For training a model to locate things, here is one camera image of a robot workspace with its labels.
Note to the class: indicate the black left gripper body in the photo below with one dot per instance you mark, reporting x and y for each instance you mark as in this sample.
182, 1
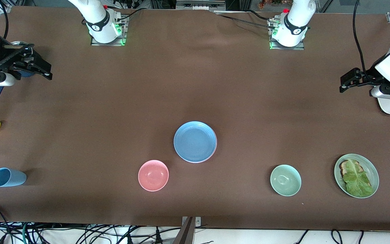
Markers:
366, 76

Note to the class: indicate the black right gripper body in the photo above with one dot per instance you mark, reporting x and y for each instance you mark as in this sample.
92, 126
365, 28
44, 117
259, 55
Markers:
8, 57

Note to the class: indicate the blue plate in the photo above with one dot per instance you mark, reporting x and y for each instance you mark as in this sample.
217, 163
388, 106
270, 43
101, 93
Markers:
195, 141

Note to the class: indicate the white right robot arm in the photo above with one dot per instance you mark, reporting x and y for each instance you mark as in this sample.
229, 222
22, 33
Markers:
95, 13

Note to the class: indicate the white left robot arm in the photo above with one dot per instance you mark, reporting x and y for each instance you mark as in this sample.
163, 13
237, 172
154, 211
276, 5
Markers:
296, 20

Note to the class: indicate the toast slice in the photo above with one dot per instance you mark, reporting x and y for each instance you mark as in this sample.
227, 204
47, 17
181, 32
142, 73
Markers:
343, 166

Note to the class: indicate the green plate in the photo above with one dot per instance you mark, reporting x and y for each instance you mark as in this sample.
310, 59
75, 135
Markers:
372, 169

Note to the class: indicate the green lettuce leaf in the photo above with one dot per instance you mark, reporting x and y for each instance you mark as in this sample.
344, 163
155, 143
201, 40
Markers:
357, 181

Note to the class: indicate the blue cup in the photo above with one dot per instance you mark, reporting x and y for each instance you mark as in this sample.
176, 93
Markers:
10, 177

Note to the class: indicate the green bowl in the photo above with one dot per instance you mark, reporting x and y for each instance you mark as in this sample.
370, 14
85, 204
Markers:
285, 180

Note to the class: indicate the brown table cloth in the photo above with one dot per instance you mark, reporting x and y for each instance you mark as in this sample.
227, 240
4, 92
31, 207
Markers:
195, 84

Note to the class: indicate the pink bowl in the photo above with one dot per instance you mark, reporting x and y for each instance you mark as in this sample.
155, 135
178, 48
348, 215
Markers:
153, 175

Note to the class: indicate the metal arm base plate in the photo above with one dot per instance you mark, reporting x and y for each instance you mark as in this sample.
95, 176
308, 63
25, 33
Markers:
300, 46
122, 32

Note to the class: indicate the grey metal frame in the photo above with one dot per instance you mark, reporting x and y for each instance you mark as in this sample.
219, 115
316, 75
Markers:
200, 4

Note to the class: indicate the metal table bracket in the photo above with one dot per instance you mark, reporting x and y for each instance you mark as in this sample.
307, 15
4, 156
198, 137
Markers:
197, 222

